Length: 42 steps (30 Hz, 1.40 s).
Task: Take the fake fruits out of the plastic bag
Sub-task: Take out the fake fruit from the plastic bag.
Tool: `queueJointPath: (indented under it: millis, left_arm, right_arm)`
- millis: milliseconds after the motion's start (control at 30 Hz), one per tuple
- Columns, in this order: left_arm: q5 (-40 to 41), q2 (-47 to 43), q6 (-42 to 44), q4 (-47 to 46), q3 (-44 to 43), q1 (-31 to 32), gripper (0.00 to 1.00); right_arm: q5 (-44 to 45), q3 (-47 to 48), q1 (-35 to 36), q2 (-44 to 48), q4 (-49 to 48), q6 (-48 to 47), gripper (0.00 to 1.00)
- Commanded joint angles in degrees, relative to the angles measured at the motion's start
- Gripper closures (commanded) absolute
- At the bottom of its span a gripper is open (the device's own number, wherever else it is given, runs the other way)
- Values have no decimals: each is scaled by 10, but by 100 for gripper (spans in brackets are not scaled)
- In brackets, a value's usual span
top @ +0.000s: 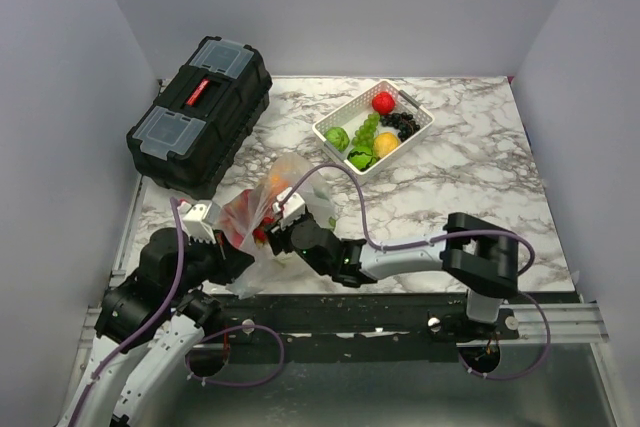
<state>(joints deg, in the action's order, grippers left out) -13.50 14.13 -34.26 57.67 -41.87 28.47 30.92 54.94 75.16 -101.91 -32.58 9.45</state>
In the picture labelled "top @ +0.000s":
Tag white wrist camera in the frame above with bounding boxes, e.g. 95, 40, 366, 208
272, 187, 306, 229
178, 201, 221, 244

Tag green fake apple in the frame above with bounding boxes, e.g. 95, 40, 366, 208
324, 127, 350, 152

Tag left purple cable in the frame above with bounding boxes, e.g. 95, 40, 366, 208
69, 196, 194, 427

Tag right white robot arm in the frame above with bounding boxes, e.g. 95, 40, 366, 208
266, 213, 522, 339

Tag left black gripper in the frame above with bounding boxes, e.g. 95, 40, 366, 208
167, 228, 256, 300

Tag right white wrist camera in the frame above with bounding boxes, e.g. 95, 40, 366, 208
272, 187, 306, 229

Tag green fake grape bunch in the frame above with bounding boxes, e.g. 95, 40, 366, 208
351, 112, 380, 149

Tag black plastic toolbox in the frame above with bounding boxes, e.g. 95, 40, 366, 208
126, 36, 272, 200

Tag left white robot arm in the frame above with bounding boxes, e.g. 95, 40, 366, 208
58, 228, 254, 426

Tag white perforated plastic basket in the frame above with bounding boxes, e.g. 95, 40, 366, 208
312, 80, 434, 182

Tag black metal mounting rail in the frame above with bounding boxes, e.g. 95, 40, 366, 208
87, 291, 609, 366

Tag dark purple fake grapes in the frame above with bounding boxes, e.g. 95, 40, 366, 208
380, 112, 421, 142

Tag green fake watermelon ball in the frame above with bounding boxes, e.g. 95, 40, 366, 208
347, 145, 378, 172

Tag clear plastic bag of fruits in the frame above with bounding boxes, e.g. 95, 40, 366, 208
216, 153, 312, 298

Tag red fake apple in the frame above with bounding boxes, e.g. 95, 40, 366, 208
371, 92, 396, 116

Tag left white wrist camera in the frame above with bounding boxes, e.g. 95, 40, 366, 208
178, 201, 221, 244

